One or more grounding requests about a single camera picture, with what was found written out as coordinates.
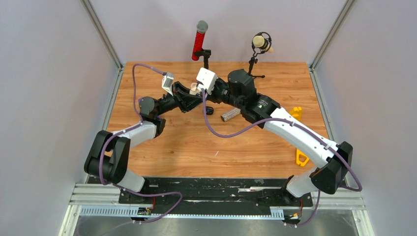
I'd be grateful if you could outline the red glitter microphone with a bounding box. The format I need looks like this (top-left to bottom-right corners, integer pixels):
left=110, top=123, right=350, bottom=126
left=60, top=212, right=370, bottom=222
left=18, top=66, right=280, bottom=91
left=191, top=20, right=209, bottom=61

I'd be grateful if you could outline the black earbud charging case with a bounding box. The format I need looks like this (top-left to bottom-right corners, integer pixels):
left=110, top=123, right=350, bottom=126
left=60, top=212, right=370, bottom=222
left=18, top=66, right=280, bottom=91
left=205, top=107, right=214, bottom=116

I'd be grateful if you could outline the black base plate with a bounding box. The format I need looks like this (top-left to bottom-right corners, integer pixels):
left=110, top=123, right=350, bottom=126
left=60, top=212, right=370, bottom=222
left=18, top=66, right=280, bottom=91
left=115, top=177, right=317, bottom=219

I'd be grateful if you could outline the yellow stacking toy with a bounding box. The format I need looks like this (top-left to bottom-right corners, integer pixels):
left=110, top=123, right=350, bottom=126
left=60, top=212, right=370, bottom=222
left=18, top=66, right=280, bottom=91
left=289, top=107, right=303, bottom=121

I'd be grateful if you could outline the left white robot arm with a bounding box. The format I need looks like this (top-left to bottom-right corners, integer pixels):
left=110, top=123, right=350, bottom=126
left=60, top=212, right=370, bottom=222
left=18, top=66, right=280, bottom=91
left=84, top=82, right=202, bottom=203

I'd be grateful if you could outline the silver glitter microphone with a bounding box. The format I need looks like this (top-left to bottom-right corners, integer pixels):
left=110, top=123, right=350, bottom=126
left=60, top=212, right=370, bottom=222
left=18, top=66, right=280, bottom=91
left=220, top=108, right=240, bottom=122

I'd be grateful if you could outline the black tripod mic stand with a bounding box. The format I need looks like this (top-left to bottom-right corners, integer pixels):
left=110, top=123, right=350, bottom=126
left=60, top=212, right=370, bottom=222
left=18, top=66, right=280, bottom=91
left=247, top=52, right=266, bottom=79

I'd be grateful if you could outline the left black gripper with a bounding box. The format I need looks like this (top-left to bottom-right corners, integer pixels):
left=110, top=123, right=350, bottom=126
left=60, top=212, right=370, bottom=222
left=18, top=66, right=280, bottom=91
left=155, top=81, right=205, bottom=117

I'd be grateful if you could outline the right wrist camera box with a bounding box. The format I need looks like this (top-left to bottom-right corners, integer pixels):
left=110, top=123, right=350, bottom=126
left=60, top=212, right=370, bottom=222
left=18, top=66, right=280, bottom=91
left=196, top=67, right=218, bottom=95

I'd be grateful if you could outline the white earbud charging case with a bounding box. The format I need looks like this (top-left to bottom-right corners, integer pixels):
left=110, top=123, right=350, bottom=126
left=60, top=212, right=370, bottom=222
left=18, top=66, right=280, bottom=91
left=189, top=83, right=201, bottom=96

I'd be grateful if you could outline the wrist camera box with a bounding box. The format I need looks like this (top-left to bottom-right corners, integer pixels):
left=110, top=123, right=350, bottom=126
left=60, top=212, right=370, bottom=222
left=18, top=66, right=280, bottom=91
left=161, top=72, right=174, bottom=95
left=196, top=67, right=218, bottom=95

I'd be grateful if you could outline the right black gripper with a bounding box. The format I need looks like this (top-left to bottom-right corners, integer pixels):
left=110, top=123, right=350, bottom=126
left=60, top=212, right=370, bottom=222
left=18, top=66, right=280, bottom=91
left=199, top=79, right=243, bottom=110

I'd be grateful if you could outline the beige condenser microphone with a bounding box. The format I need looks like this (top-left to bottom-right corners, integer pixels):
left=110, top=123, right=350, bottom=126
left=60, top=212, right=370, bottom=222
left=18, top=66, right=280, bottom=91
left=252, top=32, right=274, bottom=55

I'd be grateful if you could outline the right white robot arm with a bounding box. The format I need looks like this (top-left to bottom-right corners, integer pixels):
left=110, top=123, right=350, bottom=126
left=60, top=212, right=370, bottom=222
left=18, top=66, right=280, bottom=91
left=173, top=67, right=353, bottom=206

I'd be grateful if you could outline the yellow plastic triangle toy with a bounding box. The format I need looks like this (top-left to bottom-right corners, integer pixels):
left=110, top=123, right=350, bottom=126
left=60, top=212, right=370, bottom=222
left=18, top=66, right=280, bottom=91
left=295, top=149, right=310, bottom=167

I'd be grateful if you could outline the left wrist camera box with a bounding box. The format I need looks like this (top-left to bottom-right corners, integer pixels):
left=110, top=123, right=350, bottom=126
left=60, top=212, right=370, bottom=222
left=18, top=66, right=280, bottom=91
left=161, top=72, right=174, bottom=95

